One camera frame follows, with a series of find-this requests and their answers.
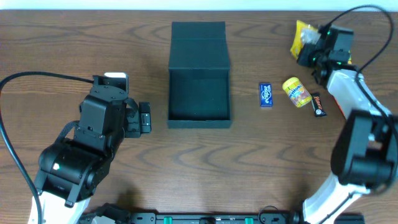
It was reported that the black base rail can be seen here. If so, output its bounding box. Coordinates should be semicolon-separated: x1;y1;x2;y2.
77;203;366;224

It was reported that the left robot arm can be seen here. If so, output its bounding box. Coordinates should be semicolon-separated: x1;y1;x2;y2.
29;72;151;223

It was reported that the left black cable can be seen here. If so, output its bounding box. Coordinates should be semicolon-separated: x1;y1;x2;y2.
0;71;95;224

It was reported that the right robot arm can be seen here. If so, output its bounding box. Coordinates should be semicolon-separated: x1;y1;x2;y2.
289;21;397;223

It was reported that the black gift box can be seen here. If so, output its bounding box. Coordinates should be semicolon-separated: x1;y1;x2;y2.
167;22;232;129

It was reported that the yellow Hacks candy bag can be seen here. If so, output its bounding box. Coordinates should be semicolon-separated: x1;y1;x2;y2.
290;20;321;59

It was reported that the yellow Mentos gum bottle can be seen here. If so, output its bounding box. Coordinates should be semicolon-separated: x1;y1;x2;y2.
282;77;312;108

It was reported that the blue Eclipse mint tin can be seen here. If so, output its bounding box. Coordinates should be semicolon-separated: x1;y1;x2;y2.
259;83;273;108

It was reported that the red Hello Panda box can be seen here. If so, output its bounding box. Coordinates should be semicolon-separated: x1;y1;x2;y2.
333;97;346;119

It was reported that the black Mars chocolate bar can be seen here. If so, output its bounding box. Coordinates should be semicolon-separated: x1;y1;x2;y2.
311;92;327;118

